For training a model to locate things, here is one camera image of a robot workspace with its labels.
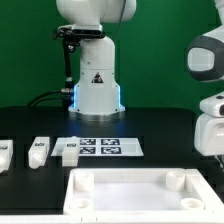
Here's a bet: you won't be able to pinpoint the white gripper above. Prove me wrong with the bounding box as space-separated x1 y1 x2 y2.
194 113 224 169

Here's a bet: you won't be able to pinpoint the white desk tabletop tray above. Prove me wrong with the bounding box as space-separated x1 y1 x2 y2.
63 168 224 215

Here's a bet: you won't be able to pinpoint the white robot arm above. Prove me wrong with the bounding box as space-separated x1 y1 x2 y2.
56 0 190 157

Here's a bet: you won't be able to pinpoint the white fiducial marker sheet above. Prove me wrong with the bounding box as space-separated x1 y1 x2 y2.
52 136 143 157

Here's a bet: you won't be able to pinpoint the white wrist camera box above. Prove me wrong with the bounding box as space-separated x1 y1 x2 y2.
200 92 224 117

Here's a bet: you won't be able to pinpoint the black base cables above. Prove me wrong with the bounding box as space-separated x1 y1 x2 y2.
27 88 75 108

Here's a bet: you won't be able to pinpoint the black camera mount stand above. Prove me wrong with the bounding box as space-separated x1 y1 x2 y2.
52 25 105 108

